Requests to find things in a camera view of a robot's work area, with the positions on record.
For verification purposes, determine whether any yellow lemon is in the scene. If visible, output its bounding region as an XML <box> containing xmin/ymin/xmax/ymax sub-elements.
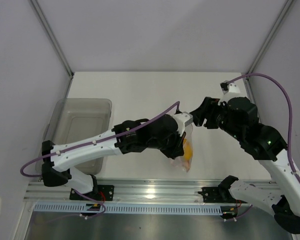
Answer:
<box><xmin>183</xmin><ymin>138</ymin><xmax>193</xmax><ymax>161</ymax></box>

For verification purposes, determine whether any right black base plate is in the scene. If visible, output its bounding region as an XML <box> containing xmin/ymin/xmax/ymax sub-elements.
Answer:
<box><xmin>196</xmin><ymin>186</ymin><xmax>247</xmax><ymax>204</ymax></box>

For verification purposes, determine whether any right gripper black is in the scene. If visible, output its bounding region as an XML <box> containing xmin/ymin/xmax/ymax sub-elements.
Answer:
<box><xmin>189</xmin><ymin>97</ymin><xmax>245</xmax><ymax>142</ymax></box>

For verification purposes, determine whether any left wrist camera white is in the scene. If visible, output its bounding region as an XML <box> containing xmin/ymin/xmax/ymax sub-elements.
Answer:
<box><xmin>172</xmin><ymin>112</ymin><xmax>193</xmax><ymax>135</ymax></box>

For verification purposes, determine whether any aluminium mounting rail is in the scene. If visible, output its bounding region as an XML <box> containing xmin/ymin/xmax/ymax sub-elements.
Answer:
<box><xmin>23</xmin><ymin>179</ymin><xmax>221</xmax><ymax>205</ymax></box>

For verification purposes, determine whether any aluminium frame post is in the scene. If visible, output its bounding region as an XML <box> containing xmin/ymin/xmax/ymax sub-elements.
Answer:
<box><xmin>245</xmin><ymin>0</ymin><xmax>297</xmax><ymax>74</ymax></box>
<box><xmin>28</xmin><ymin>0</ymin><xmax>75</xmax><ymax>79</ymax></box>

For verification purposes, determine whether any left aluminium frame post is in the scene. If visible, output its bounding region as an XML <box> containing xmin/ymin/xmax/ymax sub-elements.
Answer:
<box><xmin>28</xmin><ymin>0</ymin><xmax>75</xmax><ymax>79</ymax></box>

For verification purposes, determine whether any clear plastic bin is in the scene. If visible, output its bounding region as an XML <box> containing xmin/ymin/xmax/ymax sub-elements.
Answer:
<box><xmin>35</xmin><ymin>97</ymin><xmax>113</xmax><ymax>176</ymax></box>

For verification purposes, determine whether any orange papaya slice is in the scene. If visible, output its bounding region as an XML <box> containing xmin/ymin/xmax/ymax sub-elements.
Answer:
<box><xmin>172</xmin><ymin>159</ymin><xmax>191</xmax><ymax>173</ymax></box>

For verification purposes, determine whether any right aluminium frame post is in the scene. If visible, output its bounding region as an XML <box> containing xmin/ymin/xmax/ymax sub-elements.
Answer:
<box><xmin>245</xmin><ymin>0</ymin><xmax>297</xmax><ymax>74</ymax></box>

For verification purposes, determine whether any clear zip top bag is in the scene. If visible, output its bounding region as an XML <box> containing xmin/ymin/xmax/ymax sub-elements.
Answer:
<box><xmin>170</xmin><ymin>124</ymin><xmax>194</xmax><ymax>173</ymax></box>

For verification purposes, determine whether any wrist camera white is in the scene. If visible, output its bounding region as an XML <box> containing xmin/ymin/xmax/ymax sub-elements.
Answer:
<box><xmin>172</xmin><ymin>112</ymin><xmax>193</xmax><ymax>135</ymax></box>
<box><xmin>219</xmin><ymin>81</ymin><xmax>241</xmax><ymax>104</ymax></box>

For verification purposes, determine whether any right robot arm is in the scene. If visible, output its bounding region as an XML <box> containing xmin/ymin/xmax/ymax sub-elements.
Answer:
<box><xmin>190</xmin><ymin>97</ymin><xmax>300</xmax><ymax>235</ymax></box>

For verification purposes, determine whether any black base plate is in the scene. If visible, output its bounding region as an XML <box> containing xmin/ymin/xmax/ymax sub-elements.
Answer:
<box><xmin>196</xmin><ymin>186</ymin><xmax>247</xmax><ymax>204</ymax></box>
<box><xmin>69</xmin><ymin>185</ymin><xmax>115</xmax><ymax>202</ymax></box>

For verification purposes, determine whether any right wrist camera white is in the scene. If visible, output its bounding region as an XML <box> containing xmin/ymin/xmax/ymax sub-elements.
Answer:
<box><xmin>219</xmin><ymin>81</ymin><xmax>241</xmax><ymax>104</ymax></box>

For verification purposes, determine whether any white slotted cable duct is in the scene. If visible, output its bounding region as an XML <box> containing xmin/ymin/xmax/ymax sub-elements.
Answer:
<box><xmin>33</xmin><ymin>202</ymin><xmax>223</xmax><ymax>216</ymax></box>

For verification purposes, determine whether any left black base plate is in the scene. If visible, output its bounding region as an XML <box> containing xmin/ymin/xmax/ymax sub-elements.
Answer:
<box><xmin>69</xmin><ymin>185</ymin><xmax>115</xmax><ymax>202</ymax></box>

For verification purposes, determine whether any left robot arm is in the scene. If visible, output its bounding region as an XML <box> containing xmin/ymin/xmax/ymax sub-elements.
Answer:
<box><xmin>41</xmin><ymin>114</ymin><xmax>186</xmax><ymax>200</ymax></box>

